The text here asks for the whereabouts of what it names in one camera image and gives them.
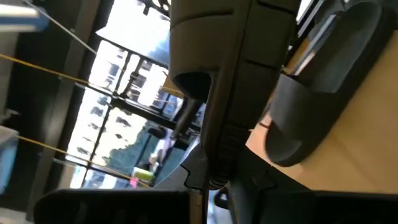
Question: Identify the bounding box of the black rubber slide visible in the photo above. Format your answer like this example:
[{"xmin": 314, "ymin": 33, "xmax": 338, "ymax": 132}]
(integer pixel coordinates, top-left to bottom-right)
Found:
[
  {"xmin": 264, "ymin": 0, "xmax": 398, "ymax": 168},
  {"xmin": 169, "ymin": 0, "xmax": 303, "ymax": 191}
]

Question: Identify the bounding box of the yellow hanging cord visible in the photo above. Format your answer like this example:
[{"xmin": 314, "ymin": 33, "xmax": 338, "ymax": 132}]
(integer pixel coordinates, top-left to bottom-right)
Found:
[
  {"xmin": 0, "ymin": 53, "xmax": 187, "ymax": 99},
  {"xmin": 17, "ymin": 135, "xmax": 152, "ymax": 189}
]

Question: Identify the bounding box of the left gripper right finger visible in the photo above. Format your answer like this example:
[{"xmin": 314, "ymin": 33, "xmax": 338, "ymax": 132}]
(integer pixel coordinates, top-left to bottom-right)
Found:
[{"xmin": 228, "ymin": 145, "xmax": 315, "ymax": 224}]

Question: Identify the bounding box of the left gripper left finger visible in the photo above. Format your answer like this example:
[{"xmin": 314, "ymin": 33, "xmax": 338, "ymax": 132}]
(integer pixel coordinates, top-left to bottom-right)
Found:
[{"xmin": 154, "ymin": 143, "xmax": 208, "ymax": 224}]

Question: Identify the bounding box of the yellow-green roll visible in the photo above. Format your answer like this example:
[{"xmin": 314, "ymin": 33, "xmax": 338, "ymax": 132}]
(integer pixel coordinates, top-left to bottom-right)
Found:
[{"xmin": 132, "ymin": 167, "xmax": 155, "ymax": 184}]

